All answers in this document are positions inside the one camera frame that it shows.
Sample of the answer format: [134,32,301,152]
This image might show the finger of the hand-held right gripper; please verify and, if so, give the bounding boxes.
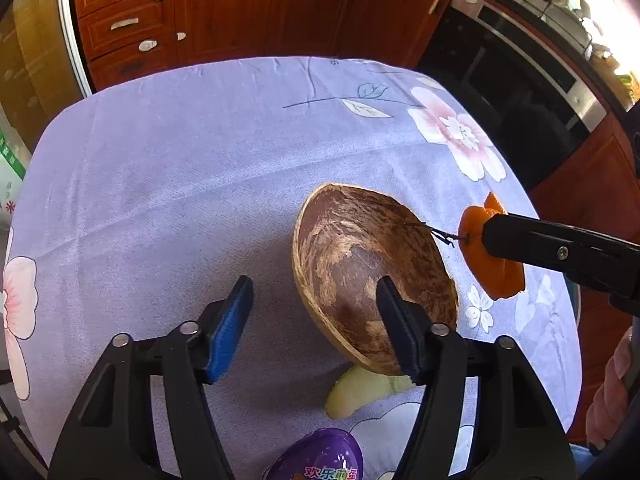
[481,212,640,293]

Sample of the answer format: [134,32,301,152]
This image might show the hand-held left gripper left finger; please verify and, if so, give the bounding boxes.
[47,275,254,480]

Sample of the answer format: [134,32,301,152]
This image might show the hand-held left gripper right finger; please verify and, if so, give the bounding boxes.
[375,276,578,480]

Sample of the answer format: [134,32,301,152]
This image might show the orange dried persimmon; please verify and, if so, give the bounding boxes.
[460,191,526,301]

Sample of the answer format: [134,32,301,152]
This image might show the brown coconut shell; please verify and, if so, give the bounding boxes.
[292,182,459,377]

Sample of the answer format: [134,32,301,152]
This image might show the person's right hand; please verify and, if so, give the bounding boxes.
[585,327,640,456]

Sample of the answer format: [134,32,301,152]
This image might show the pale green melon peel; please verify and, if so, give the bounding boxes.
[325,364,418,420]

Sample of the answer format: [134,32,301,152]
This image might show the purple plastic egg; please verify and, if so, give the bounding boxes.
[262,428,363,480]

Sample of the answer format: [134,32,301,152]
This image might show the purple floral tablecloth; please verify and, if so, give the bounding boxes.
[2,55,583,480]

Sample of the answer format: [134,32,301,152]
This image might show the black built-in oven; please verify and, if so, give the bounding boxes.
[417,0,621,193]

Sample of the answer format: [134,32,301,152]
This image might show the green white carton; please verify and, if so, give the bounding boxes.
[0,125,28,241]

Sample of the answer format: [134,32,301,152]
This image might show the light wooden door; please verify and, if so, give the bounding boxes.
[0,0,93,153]

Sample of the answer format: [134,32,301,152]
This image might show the thin dark wire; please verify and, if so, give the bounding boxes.
[415,222,473,248]

